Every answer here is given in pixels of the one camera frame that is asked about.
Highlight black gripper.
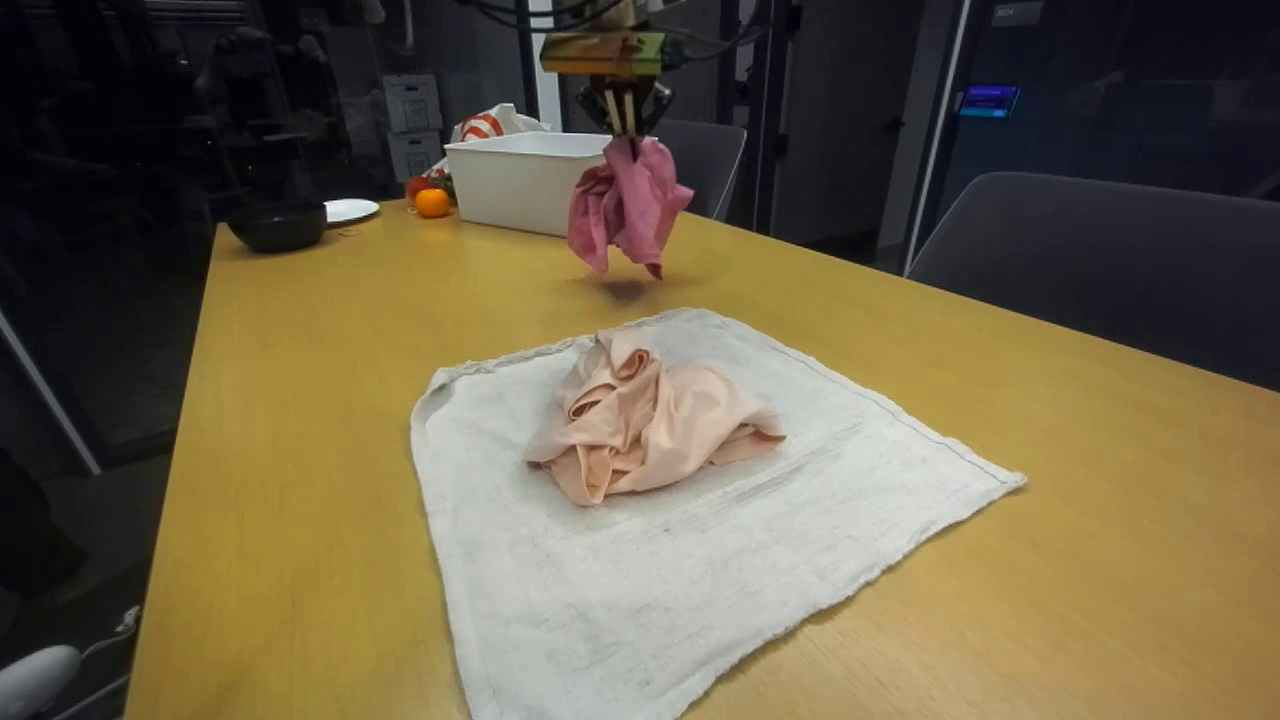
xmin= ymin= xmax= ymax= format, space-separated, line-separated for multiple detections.
xmin=579 ymin=70 xmax=681 ymax=143

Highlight pink shirt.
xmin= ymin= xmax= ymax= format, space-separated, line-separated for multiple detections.
xmin=565 ymin=132 xmax=698 ymax=283

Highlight peach shirt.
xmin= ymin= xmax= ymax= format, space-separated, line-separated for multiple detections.
xmin=524 ymin=333 xmax=786 ymax=513

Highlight white terry towel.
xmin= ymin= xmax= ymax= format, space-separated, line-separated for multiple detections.
xmin=408 ymin=305 xmax=1027 ymax=720

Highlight narrow grey office chair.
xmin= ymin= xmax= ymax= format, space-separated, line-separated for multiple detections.
xmin=654 ymin=115 xmax=751 ymax=225

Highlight white plastic storage bin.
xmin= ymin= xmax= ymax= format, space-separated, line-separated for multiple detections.
xmin=444 ymin=127 xmax=618 ymax=240

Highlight red white striped bag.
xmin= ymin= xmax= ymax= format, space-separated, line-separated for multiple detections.
xmin=446 ymin=99 xmax=543 ymax=150

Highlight grey stacked storage boxes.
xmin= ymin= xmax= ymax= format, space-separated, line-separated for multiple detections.
xmin=379 ymin=73 xmax=446 ymax=185

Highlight white plate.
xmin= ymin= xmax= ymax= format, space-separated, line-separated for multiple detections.
xmin=320 ymin=198 xmax=385 ymax=229

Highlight black bowl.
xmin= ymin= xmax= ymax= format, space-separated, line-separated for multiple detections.
xmin=214 ymin=132 xmax=332 ymax=255

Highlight blue lit screen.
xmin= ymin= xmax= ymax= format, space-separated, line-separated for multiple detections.
xmin=954 ymin=85 xmax=1025 ymax=127

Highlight wide grey office chair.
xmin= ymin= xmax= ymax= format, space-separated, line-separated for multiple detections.
xmin=908 ymin=167 xmax=1280 ymax=393

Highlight white rounded object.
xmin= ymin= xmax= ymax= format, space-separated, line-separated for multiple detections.
xmin=0 ymin=640 xmax=84 ymax=720

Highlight bronze wrist camera box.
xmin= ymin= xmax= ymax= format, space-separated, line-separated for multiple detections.
xmin=536 ymin=29 xmax=686 ymax=79

